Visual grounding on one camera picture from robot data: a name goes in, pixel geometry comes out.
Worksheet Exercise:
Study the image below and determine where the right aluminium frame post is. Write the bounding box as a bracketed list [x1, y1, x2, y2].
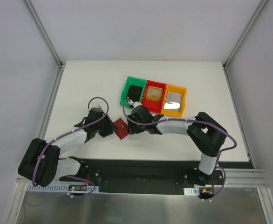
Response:
[223, 0, 270, 70]

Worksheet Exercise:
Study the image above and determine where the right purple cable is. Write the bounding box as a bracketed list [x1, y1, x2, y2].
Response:
[123, 99, 237, 203]

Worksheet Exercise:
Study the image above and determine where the silver VIP card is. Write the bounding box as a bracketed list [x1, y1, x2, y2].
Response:
[164, 91, 182, 111]

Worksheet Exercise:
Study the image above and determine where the left aluminium frame post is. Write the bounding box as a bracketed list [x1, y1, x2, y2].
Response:
[23, 0, 63, 68]

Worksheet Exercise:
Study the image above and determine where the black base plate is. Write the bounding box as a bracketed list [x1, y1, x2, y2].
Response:
[57, 157, 251, 194]

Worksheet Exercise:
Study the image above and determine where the red leather card holder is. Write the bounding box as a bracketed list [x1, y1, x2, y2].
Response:
[114, 118, 130, 140]

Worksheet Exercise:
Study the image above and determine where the left aluminium table rail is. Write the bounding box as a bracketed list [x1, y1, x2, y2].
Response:
[33, 63, 66, 139]

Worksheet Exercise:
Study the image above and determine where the right aluminium table rail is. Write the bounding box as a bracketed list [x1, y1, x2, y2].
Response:
[223, 66, 252, 163]

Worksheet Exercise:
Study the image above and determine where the white cable duct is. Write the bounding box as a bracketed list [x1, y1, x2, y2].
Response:
[27, 183, 100, 194]
[183, 187, 200, 196]

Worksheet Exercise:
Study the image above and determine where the left white cable duct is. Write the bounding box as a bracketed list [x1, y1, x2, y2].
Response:
[27, 183, 100, 194]

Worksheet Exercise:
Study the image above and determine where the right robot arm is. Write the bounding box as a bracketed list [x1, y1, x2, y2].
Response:
[127, 102, 227, 186]

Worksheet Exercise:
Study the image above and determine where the aluminium frame post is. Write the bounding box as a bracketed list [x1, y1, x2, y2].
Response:
[223, 0, 270, 70]
[23, 0, 63, 68]

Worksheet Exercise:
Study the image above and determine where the right white cable duct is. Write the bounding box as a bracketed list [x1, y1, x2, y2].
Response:
[183, 187, 200, 196]

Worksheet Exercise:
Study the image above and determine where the aluminium table rail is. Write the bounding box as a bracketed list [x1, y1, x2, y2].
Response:
[223, 66, 252, 163]
[33, 63, 66, 139]

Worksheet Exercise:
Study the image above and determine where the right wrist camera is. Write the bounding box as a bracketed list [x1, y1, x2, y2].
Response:
[127, 99, 142, 109]

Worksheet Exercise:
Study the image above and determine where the purple cable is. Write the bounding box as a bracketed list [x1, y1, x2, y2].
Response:
[26, 97, 110, 206]
[123, 99, 237, 203]

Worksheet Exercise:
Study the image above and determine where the green plastic bin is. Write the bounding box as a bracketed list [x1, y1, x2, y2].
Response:
[120, 76, 147, 106]

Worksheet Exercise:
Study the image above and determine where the gold VIP card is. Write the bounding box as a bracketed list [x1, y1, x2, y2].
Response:
[145, 86, 163, 102]

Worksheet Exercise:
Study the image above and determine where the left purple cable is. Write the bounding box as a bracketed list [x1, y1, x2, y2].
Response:
[26, 97, 110, 206]

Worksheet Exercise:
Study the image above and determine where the black VIP card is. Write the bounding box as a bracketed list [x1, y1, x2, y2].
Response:
[126, 85, 143, 101]

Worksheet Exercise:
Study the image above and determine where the red plastic bin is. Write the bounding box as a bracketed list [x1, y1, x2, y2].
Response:
[141, 80, 167, 113]

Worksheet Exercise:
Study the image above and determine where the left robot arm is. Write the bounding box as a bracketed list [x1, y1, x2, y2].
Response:
[18, 107, 117, 187]

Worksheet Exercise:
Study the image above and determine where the yellow plastic bin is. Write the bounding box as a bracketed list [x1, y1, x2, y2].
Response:
[161, 84, 187, 117]

